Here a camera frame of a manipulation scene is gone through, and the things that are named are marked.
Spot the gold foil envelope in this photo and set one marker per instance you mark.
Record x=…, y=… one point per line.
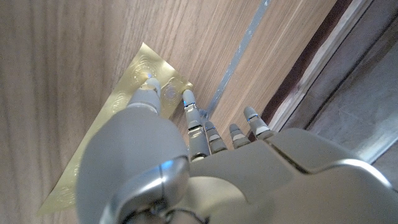
x=146, y=62

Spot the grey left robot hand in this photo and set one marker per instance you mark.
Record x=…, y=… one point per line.
x=217, y=180

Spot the grey tape outline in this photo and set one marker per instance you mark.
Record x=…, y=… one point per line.
x=239, y=53

